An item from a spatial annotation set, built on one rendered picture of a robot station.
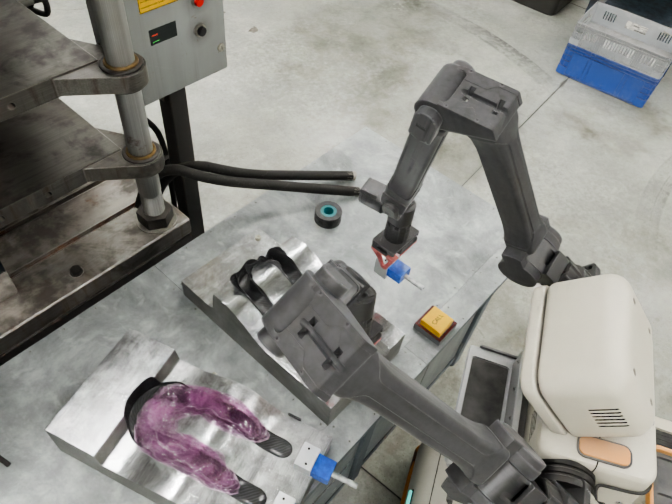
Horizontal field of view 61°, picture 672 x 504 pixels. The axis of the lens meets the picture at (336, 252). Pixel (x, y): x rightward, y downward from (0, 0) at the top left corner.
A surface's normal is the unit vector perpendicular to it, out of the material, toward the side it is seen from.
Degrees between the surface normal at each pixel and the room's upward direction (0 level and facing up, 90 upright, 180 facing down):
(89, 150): 0
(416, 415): 67
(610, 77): 91
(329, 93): 0
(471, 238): 0
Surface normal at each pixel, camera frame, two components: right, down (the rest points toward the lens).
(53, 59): 0.09, -0.64
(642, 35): -0.60, 0.56
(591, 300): -0.57, -0.68
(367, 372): 0.36, 0.43
